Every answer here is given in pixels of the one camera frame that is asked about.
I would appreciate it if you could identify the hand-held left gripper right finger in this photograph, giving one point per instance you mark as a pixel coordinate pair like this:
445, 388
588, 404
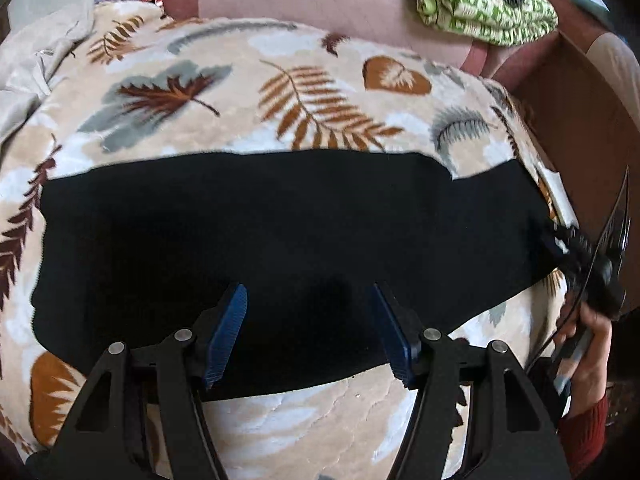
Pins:
395, 335

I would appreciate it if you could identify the teal object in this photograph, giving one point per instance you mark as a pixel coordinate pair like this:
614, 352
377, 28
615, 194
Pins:
589, 4

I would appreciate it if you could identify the leaf print blanket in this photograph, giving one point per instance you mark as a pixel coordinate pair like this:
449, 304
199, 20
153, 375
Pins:
225, 110

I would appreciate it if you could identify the brown cardboard box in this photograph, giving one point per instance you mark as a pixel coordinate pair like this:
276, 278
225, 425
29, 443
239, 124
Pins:
575, 110

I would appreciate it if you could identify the black pants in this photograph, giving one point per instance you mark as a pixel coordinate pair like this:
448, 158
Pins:
275, 220

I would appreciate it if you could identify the white label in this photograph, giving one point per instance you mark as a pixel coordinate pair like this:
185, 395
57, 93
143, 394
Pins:
552, 180

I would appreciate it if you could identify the person's right forearm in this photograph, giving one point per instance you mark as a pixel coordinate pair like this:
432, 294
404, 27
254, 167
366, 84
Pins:
582, 435

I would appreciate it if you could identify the beige garment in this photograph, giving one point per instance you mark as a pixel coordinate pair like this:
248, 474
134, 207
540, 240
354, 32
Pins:
30, 70

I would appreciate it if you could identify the person's right hand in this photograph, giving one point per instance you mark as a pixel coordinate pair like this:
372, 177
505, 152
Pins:
592, 360

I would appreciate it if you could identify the green printed cloth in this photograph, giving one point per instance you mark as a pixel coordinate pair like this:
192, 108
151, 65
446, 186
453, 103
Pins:
465, 7

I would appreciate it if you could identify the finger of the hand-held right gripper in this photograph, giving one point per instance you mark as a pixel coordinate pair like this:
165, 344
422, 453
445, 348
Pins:
570, 247

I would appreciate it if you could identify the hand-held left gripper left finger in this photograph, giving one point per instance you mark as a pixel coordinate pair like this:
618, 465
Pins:
227, 332

